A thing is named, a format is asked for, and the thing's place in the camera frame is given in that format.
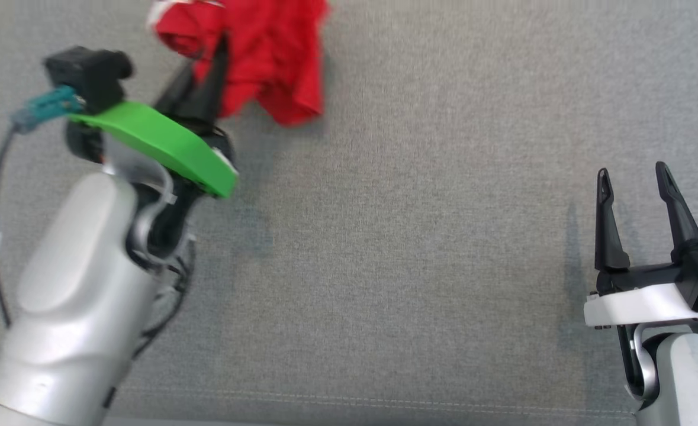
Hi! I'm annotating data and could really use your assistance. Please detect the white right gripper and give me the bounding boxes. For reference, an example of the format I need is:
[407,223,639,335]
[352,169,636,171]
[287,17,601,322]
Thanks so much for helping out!
[584,161,698,330]

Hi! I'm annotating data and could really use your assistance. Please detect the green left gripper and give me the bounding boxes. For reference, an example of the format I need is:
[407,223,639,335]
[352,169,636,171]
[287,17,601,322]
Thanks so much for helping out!
[67,33,240,199]

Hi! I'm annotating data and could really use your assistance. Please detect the red shorts with white stripe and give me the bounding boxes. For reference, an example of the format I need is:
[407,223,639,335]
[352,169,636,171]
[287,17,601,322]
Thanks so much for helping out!
[147,0,330,127]

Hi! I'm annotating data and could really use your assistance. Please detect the grey fabric sofa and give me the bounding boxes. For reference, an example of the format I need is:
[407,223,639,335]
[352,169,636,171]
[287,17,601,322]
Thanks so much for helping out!
[0,0,698,426]

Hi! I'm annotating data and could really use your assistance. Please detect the black cable with teal plug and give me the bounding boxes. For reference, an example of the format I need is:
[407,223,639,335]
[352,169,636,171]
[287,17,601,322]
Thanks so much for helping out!
[0,86,86,329]

